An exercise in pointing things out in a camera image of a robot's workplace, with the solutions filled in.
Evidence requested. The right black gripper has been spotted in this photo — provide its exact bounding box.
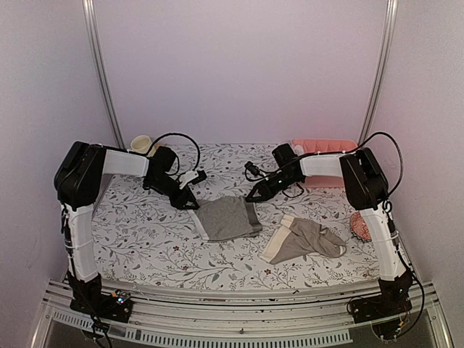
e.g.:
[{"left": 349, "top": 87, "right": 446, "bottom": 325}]
[{"left": 246, "top": 170, "right": 301, "bottom": 202}]

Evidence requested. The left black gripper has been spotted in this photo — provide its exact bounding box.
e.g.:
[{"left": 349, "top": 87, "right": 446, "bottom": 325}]
[{"left": 146, "top": 173, "right": 196, "bottom": 209}]

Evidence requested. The grey boxer briefs white trim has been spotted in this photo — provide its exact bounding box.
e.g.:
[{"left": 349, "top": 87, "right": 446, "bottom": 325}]
[{"left": 188, "top": 196, "right": 262, "bottom": 243}]

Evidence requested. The taupe underwear cream waistband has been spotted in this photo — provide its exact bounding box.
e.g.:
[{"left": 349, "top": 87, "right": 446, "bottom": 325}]
[{"left": 260, "top": 215, "right": 347, "bottom": 265}]

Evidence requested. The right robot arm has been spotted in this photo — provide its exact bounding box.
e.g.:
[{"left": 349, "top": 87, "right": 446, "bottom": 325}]
[{"left": 246, "top": 144, "right": 413, "bottom": 323}]

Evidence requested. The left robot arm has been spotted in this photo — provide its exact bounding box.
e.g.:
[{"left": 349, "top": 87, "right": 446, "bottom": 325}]
[{"left": 54, "top": 141, "right": 207, "bottom": 322}]

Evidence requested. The woven bamboo coaster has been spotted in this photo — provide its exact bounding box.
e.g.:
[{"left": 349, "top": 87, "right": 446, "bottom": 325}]
[{"left": 150, "top": 144, "right": 167, "bottom": 155}]

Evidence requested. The white item in tray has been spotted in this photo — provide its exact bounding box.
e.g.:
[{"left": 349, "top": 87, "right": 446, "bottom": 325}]
[{"left": 294, "top": 145, "right": 304, "bottom": 155}]

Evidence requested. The pink divided organizer tray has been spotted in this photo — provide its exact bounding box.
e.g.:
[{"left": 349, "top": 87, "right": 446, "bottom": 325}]
[{"left": 291, "top": 139, "right": 357, "bottom": 189}]

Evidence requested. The cream ceramic mug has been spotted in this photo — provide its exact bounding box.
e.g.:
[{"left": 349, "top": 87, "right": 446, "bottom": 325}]
[{"left": 130, "top": 135, "right": 152, "bottom": 155}]

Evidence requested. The red patterned bowl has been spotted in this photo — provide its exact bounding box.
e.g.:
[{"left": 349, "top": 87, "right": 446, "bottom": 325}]
[{"left": 349, "top": 212, "right": 371, "bottom": 242}]

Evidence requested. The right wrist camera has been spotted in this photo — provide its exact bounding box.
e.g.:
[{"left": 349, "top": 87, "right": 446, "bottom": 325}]
[{"left": 244, "top": 161, "right": 268, "bottom": 182}]

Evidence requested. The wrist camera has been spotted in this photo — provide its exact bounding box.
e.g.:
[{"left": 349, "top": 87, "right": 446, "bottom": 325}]
[
  {"left": 178, "top": 170, "right": 207, "bottom": 189},
  {"left": 244, "top": 161, "right": 268, "bottom": 182}
]

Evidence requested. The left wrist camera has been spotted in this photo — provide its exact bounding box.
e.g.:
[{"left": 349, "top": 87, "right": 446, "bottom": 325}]
[{"left": 178, "top": 170, "right": 207, "bottom": 189}]

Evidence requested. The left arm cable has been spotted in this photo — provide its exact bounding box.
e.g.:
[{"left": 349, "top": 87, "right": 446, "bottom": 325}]
[{"left": 152, "top": 132, "right": 201, "bottom": 175}]

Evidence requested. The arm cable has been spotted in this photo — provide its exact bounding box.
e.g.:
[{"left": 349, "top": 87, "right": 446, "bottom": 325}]
[
  {"left": 357, "top": 131, "right": 404, "bottom": 215},
  {"left": 152, "top": 132, "right": 201, "bottom": 175}
]

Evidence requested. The front aluminium rail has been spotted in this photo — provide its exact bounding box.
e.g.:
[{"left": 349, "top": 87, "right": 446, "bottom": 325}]
[{"left": 30, "top": 278, "right": 454, "bottom": 348}]

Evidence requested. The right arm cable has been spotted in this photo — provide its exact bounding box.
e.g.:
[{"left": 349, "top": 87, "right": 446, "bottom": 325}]
[{"left": 357, "top": 131, "right": 404, "bottom": 215}]

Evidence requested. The left aluminium frame post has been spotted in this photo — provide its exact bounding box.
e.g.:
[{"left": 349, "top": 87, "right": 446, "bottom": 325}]
[{"left": 82, "top": 0, "right": 125, "bottom": 149}]

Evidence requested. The aluminium frame post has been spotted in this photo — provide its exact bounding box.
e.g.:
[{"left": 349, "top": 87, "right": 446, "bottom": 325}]
[
  {"left": 358, "top": 0, "right": 399, "bottom": 144},
  {"left": 82, "top": 0, "right": 125, "bottom": 149}
]

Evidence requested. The right aluminium frame post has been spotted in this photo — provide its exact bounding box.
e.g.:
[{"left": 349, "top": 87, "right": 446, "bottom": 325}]
[{"left": 358, "top": 0, "right": 399, "bottom": 144}]

